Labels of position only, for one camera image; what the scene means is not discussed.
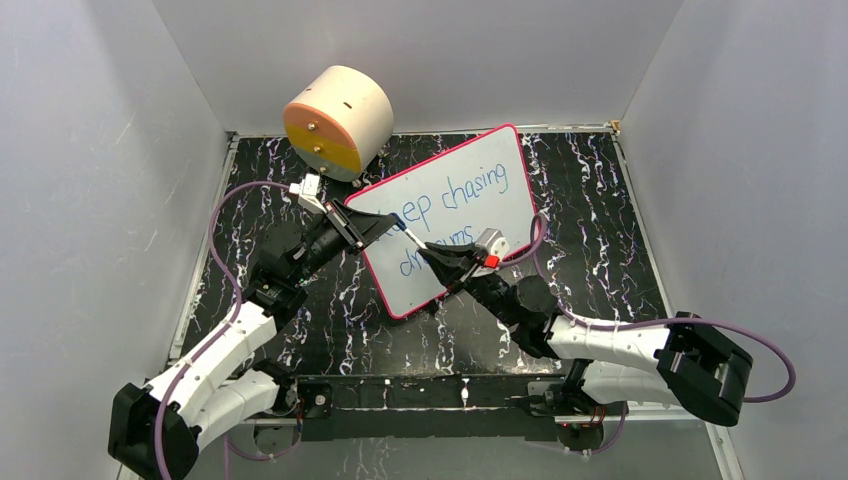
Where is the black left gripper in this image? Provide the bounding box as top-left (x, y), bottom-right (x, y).
top-left (292, 201), bottom-right (399, 286)

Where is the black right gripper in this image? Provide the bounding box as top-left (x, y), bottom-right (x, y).
top-left (419, 241), bottom-right (519, 328)

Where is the white whiteboard marker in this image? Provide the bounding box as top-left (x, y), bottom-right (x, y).
top-left (404, 228), bottom-right (427, 249)

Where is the pink framed whiteboard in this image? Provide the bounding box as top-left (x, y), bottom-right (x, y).
top-left (345, 124), bottom-right (537, 319)

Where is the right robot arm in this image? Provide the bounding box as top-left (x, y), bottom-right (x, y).
top-left (419, 243), bottom-right (753, 427)

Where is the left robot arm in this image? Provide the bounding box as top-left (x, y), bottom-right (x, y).
top-left (107, 200), bottom-right (398, 479)

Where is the black whiteboard stand foot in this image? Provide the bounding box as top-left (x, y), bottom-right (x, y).
top-left (427, 300), bottom-right (441, 316)

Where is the round pastel drawer cabinet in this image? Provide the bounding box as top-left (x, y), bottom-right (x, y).
top-left (282, 65), bottom-right (394, 182)

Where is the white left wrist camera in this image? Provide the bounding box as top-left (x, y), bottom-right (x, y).
top-left (288, 173), bottom-right (326, 215)

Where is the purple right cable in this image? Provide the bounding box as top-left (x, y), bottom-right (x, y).
top-left (496, 213), bottom-right (797, 404)

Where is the purple cable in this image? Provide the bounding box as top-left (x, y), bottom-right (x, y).
top-left (496, 213), bottom-right (797, 404)
top-left (153, 181), bottom-right (306, 480)

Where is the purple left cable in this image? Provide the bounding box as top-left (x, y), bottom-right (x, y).
top-left (153, 181), bottom-right (306, 480)

